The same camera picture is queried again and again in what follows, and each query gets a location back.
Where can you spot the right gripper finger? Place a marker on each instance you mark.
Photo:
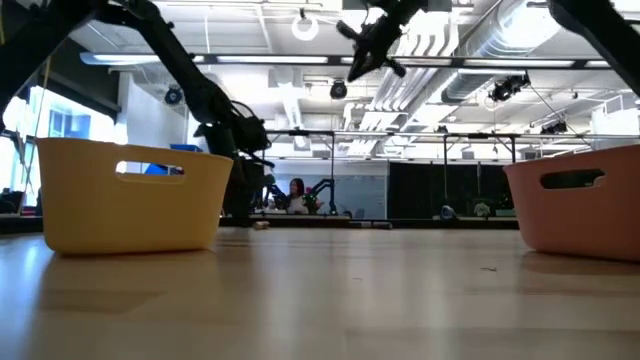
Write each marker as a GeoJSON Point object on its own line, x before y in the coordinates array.
{"type": "Point", "coordinates": [356, 67]}
{"type": "Point", "coordinates": [372, 59]}

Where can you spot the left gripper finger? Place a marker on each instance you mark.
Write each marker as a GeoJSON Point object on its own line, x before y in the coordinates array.
{"type": "Point", "coordinates": [234, 205]}
{"type": "Point", "coordinates": [254, 195]}

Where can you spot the black copper AA battery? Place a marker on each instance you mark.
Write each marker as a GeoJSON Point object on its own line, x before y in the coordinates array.
{"type": "Point", "coordinates": [382, 225]}
{"type": "Point", "coordinates": [260, 225]}
{"type": "Point", "coordinates": [360, 224]}

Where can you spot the yellow plastic bin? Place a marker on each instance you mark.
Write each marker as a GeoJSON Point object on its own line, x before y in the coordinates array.
{"type": "Point", "coordinates": [135, 210]}

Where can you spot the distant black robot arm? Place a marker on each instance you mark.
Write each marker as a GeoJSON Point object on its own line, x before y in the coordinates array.
{"type": "Point", "coordinates": [325, 190]}
{"type": "Point", "coordinates": [275, 195]}

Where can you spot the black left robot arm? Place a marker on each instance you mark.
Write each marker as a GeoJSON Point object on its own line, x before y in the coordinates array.
{"type": "Point", "coordinates": [175, 65]}

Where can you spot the black ceiling spotlight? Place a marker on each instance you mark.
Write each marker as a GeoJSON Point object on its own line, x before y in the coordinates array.
{"type": "Point", "coordinates": [173, 95]}
{"type": "Point", "coordinates": [338, 90]}

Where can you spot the person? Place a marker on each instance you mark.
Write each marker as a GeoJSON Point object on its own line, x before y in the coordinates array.
{"type": "Point", "coordinates": [298, 197]}

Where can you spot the rack with blue red bins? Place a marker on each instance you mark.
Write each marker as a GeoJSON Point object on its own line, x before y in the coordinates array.
{"type": "Point", "coordinates": [187, 148]}

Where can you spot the black stage light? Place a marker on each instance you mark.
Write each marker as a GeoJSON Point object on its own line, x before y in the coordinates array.
{"type": "Point", "coordinates": [507, 89]}
{"type": "Point", "coordinates": [552, 129]}

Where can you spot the black cabinet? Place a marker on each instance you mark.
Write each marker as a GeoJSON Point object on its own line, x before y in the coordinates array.
{"type": "Point", "coordinates": [425, 190]}

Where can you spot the tiny dark scrap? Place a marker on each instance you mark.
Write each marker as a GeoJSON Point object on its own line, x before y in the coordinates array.
{"type": "Point", "coordinates": [488, 269]}

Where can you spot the pink plastic basket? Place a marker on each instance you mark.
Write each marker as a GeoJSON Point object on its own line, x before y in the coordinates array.
{"type": "Point", "coordinates": [575, 225]}

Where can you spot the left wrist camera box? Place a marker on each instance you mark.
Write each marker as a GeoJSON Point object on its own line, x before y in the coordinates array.
{"type": "Point", "coordinates": [250, 132]}

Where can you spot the black aluminium table frame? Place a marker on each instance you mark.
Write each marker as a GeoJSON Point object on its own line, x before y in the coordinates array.
{"type": "Point", "coordinates": [320, 222]}

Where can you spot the black ceiling rail fixture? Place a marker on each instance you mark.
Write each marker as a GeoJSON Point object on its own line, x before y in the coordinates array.
{"type": "Point", "coordinates": [537, 4]}

